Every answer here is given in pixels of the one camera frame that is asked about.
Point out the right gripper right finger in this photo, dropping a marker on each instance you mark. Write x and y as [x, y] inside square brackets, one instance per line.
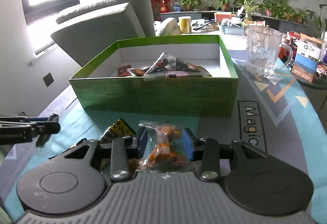
[205, 151]

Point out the green cardboard box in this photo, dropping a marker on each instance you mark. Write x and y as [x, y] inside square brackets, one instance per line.
[212, 93]

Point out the black wall socket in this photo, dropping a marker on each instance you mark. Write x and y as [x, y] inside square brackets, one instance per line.
[48, 79]

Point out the red snack packet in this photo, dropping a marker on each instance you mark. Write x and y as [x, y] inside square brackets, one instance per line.
[123, 71]

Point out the yellow canister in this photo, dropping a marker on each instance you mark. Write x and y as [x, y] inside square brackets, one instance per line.
[185, 24]

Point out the patterned teal tablecloth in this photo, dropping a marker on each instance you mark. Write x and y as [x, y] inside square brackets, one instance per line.
[274, 114]

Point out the clear bag orange nuts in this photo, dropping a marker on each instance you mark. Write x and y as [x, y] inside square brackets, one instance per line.
[164, 151]

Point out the blue white paper box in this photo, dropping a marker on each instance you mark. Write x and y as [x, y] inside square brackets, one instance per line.
[306, 59]

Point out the black yellow snack packet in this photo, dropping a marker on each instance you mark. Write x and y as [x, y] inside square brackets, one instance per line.
[118, 129]

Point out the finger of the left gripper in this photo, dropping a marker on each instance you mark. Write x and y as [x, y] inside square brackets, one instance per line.
[44, 127]

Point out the white round coffee table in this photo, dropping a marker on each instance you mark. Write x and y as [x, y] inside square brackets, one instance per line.
[230, 42]

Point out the grey armchair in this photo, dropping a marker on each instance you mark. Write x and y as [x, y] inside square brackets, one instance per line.
[85, 30]

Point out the orange jar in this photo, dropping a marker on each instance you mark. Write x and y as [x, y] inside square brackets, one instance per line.
[283, 53]

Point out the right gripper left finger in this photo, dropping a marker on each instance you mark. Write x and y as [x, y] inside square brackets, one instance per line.
[124, 149]

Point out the glass mug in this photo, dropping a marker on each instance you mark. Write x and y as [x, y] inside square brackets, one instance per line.
[263, 46]

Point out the spider plant pot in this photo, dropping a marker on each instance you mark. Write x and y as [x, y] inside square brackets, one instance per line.
[248, 7]

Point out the blue plastic tray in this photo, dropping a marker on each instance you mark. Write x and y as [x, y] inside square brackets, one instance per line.
[233, 30]

